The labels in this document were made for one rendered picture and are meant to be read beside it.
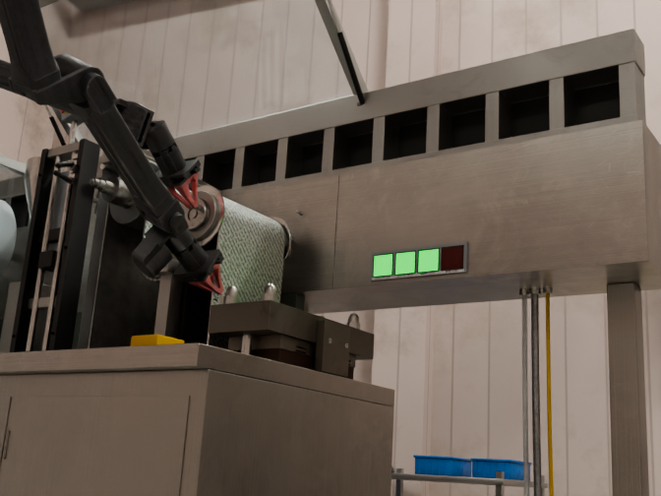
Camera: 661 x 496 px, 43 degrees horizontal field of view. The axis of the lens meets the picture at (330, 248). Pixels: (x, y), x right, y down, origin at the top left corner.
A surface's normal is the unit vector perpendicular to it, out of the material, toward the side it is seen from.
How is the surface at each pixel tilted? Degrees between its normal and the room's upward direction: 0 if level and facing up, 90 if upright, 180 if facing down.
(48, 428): 90
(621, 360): 90
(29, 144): 90
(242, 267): 91
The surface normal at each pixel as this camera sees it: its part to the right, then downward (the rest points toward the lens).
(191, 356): -0.56, -0.25
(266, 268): 0.83, -0.09
